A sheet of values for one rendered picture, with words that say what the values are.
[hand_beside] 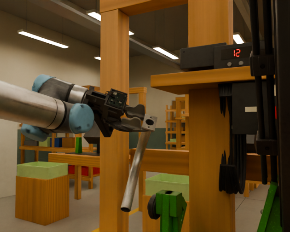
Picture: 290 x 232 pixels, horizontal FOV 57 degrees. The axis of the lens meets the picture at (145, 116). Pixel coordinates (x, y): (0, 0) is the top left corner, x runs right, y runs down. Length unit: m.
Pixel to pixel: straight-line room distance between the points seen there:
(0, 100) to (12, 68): 8.23
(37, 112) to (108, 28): 0.65
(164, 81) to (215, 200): 0.43
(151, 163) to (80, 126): 0.52
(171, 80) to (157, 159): 0.38
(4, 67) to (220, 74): 8.10
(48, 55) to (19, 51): 1.05
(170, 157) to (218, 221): 0.29
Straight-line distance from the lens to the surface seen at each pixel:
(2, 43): 8.79
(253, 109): 0.80
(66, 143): 6.55
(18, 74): 8.89
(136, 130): 0.80
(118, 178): 1.11
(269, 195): 0.54
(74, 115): 0.66
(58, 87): 0.81
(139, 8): 1.17
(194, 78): 0.83
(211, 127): 0.93
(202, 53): 0.89
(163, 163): 1.09
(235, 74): 0.80
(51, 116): 0.64
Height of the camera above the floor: 1.38
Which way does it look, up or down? 2 degrees up
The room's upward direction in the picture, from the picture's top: straight up
